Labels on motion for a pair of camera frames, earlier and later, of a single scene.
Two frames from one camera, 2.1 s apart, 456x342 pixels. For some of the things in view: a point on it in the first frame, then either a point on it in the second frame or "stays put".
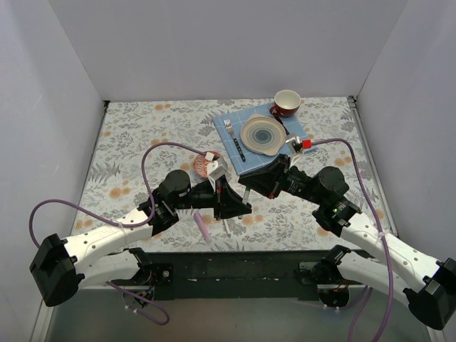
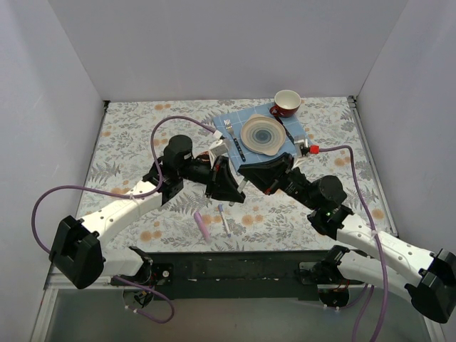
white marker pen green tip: x=244 y=201 → x=239 y=188
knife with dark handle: x=286 y=130 stays put
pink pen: x=202 y=228 stays put
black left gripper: x=218 y=198 → x=214 y=176
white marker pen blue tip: x=226 y=227 stays put
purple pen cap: x=198 y=217 stays put
